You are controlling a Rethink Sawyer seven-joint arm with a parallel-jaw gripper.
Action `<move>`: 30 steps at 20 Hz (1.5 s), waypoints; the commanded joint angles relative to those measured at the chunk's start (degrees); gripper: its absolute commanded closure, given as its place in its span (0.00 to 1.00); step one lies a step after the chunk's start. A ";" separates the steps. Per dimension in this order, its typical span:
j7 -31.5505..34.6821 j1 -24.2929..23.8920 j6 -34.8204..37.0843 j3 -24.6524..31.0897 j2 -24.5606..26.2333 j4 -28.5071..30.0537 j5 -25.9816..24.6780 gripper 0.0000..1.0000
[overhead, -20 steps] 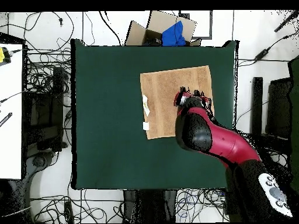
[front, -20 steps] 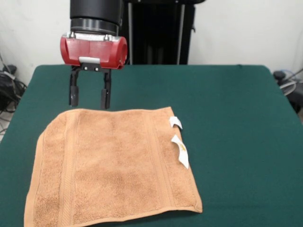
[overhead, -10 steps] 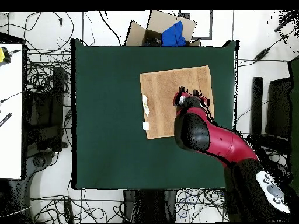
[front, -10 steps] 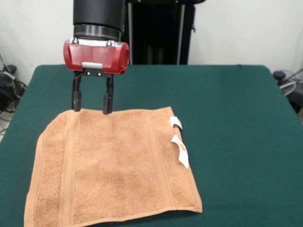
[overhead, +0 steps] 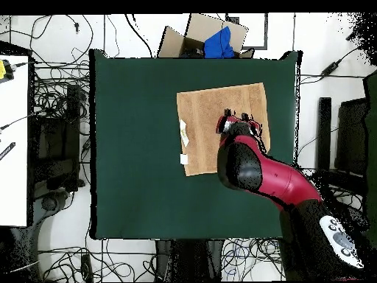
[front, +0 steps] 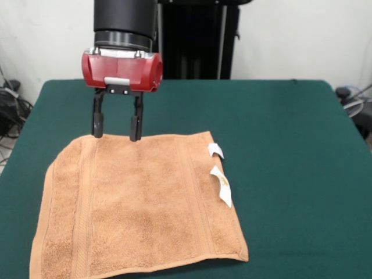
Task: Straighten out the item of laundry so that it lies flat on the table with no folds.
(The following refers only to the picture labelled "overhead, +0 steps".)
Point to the tan terry towel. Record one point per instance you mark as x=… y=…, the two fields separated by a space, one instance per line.
x=200 y=132

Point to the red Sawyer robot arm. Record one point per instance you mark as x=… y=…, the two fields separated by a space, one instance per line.
x=279 y=182

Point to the black flat strip tool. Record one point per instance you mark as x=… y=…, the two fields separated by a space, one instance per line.
x=7 y=150

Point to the blue garment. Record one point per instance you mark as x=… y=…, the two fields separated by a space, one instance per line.
x=219 y=45

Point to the black upright bar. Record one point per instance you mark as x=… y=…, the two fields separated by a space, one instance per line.
x=324 y=132

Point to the open cardboard box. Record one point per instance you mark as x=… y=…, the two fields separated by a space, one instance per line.
x=203 y=26

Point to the black power adapter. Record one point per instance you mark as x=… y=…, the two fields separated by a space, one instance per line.
x=330 y=69

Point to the dark green table cloth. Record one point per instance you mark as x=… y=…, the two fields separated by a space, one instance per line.
x=132 y=191

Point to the dark green fabric piece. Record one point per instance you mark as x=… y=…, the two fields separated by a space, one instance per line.
x=371 y=147

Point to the black power strip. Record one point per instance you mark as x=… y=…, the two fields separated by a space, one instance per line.
x=86 y=268

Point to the white desk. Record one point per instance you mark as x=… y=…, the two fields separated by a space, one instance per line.
x=13 y=147

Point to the yellow and black device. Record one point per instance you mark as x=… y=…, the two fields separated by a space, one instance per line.
x=3 y=70

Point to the dark square floor frame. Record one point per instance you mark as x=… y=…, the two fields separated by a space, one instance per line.
x=266 y=35

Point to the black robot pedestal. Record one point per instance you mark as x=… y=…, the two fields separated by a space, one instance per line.
x=188 y=259

